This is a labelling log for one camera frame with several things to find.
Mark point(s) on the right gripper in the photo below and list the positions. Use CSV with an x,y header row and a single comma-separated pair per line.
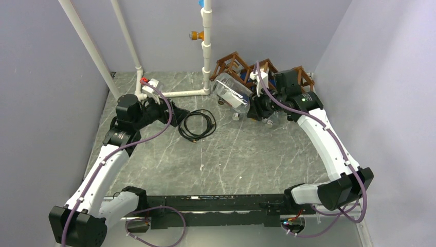
x,y
256,110

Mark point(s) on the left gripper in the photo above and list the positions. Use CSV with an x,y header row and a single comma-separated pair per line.
x,y
162,106

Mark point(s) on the clear glass bottle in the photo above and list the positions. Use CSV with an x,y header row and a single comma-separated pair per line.
x,y
159,86
232,92

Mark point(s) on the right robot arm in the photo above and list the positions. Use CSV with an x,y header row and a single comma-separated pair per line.
x,y
348,182

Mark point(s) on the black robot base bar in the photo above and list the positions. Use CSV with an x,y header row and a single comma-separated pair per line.
x,y
268,210

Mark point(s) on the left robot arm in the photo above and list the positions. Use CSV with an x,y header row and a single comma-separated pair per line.
x,y
83,220

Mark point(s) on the blue label clear bottle left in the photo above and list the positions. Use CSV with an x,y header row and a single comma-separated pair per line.
x,y
236,116

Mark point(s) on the brown wooden wine rack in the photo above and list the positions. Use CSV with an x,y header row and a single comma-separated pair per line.
x,y
233,65

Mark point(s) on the orange valve fitting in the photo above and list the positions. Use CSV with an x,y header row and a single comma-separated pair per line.
x,y
194,35

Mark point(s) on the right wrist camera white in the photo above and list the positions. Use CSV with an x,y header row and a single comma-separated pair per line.
x,y
261,81

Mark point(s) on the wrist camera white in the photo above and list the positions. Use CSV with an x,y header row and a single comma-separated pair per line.
x,y
148,89
261,81

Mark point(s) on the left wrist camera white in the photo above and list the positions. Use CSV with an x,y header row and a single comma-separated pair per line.
x,y
148,89

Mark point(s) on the white PVC pipe frame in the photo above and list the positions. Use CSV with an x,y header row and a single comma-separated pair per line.
x,y
85,37

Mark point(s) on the aluminium rail frame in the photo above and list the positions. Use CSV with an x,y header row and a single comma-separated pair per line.
x,y
134,226

